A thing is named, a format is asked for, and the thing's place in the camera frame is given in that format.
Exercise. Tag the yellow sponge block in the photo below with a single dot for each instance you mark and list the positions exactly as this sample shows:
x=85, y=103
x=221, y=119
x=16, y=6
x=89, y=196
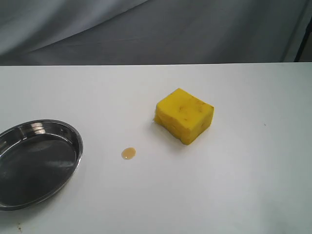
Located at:
x=184, y=115

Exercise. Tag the small brown liquid spill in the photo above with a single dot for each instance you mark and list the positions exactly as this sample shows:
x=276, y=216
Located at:
x=128, y=153

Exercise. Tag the round stainless steel dish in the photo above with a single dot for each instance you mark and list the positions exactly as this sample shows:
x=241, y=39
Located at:
x=37, y=158

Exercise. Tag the grey backdrop cloth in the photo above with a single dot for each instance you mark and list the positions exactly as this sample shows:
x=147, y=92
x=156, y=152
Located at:
x=141, y=32

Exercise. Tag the black stand pole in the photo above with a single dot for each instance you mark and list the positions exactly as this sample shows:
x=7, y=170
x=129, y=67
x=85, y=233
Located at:
x=304, y=41

